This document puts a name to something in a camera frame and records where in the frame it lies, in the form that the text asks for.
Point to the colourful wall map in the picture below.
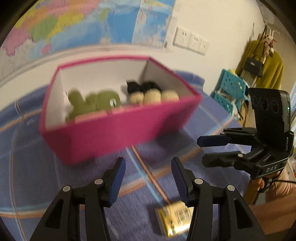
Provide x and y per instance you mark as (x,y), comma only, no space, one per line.
(51,26)

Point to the beige plush toy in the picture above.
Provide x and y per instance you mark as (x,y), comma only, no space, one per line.
(153,96)

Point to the green plush toy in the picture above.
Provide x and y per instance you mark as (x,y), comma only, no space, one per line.
(103,100)

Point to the right hand on handle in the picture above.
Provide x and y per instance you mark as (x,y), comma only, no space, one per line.
(252,196)

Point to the orange right sleeve forearm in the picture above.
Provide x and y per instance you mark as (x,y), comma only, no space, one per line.
(277,214)

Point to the pink white cardboard box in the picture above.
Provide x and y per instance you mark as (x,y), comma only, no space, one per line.
(106,131)

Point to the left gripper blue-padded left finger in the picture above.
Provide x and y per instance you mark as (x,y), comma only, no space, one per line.
(61,219)

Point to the white wall socket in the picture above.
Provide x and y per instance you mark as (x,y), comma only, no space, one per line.
(182,37)
(203,48)
(194,42)

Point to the yellow printed packet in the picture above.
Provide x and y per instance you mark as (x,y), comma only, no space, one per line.
(174,219)

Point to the teal plastic rack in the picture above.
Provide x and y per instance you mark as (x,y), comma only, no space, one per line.
(231,92)

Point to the blue plaid cloth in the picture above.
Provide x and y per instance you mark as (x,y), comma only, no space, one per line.
(32,175)

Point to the mustard yellow hanging coat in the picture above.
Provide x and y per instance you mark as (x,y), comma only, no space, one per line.
(272,70)

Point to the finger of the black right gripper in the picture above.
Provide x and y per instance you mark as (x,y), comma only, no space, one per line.
(224,139)
(228,159)

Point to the black handbag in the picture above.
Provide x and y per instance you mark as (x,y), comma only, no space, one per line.
(253,66)

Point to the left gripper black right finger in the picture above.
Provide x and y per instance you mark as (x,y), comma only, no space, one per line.
(236,220)

